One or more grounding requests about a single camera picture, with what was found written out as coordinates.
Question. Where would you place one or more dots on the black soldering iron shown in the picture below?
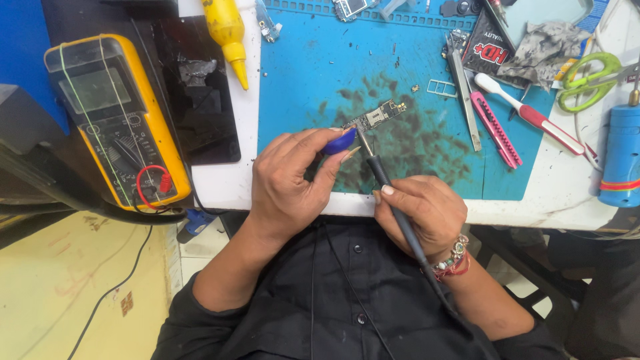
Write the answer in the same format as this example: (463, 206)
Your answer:
(395, 205)

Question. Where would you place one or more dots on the small circuit board strip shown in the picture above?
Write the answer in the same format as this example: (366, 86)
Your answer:
(267, 20)

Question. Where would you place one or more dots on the blue silicone repair mat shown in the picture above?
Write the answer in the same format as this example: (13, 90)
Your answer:
(390, 95)

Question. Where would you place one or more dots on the red probe lead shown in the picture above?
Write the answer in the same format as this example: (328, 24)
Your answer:
(155, 182)

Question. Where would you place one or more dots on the yellow digital multimeter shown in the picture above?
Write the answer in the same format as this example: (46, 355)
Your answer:
(117, 120)

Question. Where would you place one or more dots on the black smartphone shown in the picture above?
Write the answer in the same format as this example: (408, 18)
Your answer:
(200, 100)

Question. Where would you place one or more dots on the phone circuit board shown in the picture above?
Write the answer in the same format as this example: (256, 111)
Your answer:
(375, 117)

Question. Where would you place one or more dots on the dirty grey cloth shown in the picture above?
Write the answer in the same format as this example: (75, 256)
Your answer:
(542, 52)

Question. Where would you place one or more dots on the red and white brush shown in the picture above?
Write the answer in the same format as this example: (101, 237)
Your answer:
(530, 115)

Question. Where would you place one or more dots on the metal tweezers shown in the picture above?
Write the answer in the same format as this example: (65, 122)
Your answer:
(462, 92)

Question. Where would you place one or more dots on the light blue screen panel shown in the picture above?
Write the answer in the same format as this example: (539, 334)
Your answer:
(542, 15)

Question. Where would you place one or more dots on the pink utility knife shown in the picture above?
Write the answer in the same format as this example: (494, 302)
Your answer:
(495, 127)

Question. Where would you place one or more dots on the person's black shirt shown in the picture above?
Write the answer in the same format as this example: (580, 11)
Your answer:
(350, 310)

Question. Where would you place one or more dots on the person's left hand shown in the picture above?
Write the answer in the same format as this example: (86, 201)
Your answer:
(282, 187)

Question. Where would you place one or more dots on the black printed packet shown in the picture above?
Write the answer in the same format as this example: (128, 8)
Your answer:
(487, 52)

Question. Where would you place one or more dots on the white sim tray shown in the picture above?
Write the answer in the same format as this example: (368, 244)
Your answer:
(442, 88)

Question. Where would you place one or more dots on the yellow squeeze bottle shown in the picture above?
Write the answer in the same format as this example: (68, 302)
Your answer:
(227, 30)

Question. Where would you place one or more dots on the black camera module frame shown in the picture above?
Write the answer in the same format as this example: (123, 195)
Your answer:
(460, 7)

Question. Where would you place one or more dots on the blue cylindrical tool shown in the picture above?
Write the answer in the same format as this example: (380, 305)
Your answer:
(622, 155)

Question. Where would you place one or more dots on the blue plastic pick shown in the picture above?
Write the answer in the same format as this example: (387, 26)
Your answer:
(340, 142)

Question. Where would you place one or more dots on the person's right hand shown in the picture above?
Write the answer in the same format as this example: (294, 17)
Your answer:
(425, 210)

